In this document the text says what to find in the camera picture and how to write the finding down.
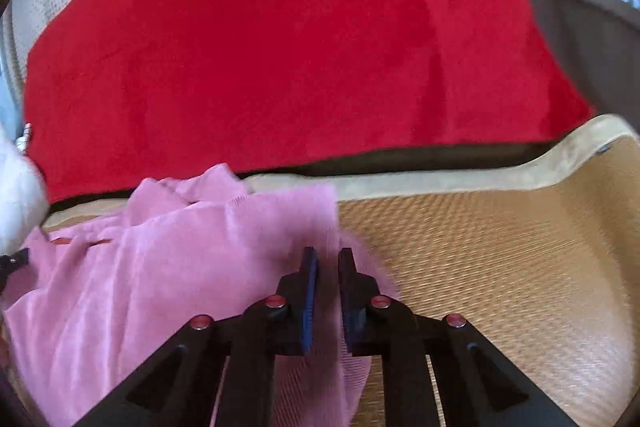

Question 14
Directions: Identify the pink corduroy zip garment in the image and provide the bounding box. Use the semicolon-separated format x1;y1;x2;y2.
3;165;394;426

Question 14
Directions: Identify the white quilted pillow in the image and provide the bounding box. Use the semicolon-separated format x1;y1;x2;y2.
0;129;49;256

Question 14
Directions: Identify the woven rattan seat mat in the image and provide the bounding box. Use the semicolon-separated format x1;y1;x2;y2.
39;114;640;427

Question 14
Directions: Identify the red blanket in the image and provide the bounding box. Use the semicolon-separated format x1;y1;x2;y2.
25;0;593;202

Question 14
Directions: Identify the dark grey sofa armrest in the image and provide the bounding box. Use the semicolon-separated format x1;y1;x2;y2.
530;0;640;128

